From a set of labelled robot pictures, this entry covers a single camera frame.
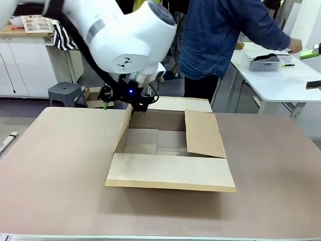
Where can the clear plastic tray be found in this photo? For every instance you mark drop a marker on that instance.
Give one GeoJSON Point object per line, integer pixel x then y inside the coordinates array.
{"type": "Point", "coordinates": [286, 58]}

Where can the beige plastic crate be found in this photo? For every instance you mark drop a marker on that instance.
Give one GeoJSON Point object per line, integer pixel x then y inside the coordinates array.
{"type": "Point", "coordinates": [37, 23]}

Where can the small cardboard box on floor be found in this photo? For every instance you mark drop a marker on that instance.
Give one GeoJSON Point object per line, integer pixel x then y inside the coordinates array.
{"type": "Point", "coordinates": [92, 96]}

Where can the white black pen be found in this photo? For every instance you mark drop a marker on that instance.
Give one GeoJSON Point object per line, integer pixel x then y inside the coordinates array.
{"type": "Point", "coordinates": [8, 141]}

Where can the person's left forearm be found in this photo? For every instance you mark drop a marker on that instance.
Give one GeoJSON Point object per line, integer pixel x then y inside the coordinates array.
{"type": "Point", "coordinates": [276, 35]}

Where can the small wooden block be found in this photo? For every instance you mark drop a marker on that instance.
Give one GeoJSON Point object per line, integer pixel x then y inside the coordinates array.
{"type": "Point", "coordinates": [240, 46]}

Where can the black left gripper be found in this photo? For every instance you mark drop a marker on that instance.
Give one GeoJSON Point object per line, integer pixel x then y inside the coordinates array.
{"type": "Point", "coordinates": [126, 92]}

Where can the metal carabiner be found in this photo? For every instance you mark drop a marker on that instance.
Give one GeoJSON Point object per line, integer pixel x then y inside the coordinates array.
{"type": "Point", "coordinates": [250, 59]}

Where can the white plastic basket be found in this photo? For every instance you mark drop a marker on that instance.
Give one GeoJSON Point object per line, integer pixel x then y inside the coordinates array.
{"type": "Point", "coordinates": [265, 66]}

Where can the white bowl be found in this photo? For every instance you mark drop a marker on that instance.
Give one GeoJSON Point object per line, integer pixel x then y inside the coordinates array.
{"type": "Point", "coordinates": [16, 22]}

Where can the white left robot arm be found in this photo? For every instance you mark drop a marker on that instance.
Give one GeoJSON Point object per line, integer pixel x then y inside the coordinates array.
{"type": "Point", "coordinates": [125, 32]}

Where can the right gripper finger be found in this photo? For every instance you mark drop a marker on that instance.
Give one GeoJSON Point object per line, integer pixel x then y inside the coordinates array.
{"type": "Point", "coordinates": [314, 85]}
{"type": "Point", "coordinates": [309, 53]}

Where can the black white striped bag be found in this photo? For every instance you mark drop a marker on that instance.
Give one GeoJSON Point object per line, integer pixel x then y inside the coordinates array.
{"type": "Point", "coordinates": [62, 37]}

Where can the person in blue denim shirt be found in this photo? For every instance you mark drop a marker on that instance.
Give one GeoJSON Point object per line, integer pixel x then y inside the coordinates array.
{"type": "Point", "coordinates": [208, 37]}

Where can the person's left hand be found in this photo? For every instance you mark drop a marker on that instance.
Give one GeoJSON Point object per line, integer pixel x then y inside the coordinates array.
{"type": "Point", "coordinates": [296, 45]}

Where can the white table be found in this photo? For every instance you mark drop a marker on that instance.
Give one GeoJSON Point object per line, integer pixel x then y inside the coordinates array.
{"type": "Point", "coordinates": [276, 82]}

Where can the grey plastic stool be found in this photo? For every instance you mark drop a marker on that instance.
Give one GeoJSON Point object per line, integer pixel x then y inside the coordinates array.
{"type": "Point", "coordinates": [65, 94]}

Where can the yellow marker on white table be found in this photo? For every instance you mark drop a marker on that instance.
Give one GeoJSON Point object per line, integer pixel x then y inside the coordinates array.
{"type": "Point", "coordinates": [288, 65]}

